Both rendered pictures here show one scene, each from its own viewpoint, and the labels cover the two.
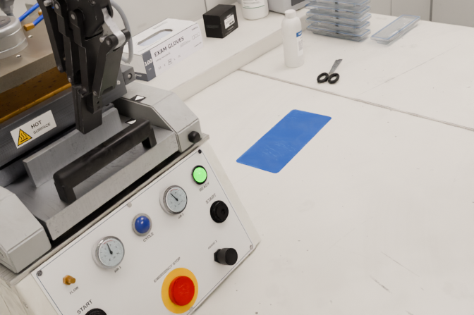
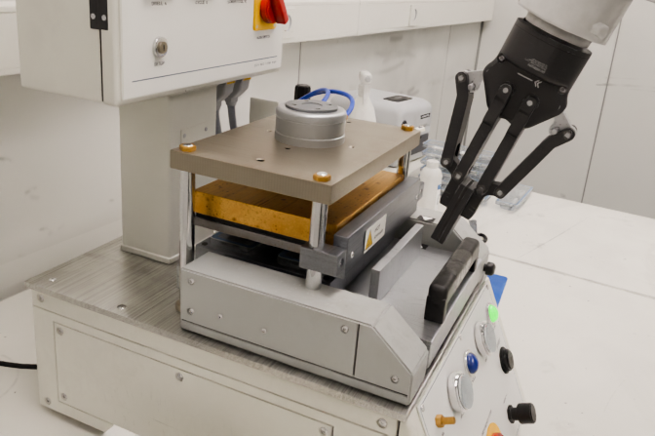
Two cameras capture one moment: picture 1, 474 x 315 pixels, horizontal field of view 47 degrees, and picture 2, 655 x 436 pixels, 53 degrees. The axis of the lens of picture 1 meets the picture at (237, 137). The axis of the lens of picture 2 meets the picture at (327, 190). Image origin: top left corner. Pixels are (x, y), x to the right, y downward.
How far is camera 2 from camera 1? 0.52 m
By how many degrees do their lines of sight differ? 21
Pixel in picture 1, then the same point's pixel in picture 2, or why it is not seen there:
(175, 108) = (469, 233)
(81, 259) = (442, 397)
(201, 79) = not seen: hidden behind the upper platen
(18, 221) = (407, 337)
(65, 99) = (394, 204)
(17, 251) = (415, 376)
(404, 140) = (599, 305)
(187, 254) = (494, 407)
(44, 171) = (383, 286)
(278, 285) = not seen: outside the picture
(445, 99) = (611, 268)
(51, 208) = (421, 327)
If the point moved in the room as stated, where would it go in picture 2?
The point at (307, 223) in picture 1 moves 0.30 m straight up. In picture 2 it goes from (561, 384) to (606, 189)
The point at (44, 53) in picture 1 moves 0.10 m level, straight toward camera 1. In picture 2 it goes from (383, 148) to (449, 174)
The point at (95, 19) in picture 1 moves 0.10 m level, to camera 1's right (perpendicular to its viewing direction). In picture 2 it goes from (558, 108) to (643, 109)
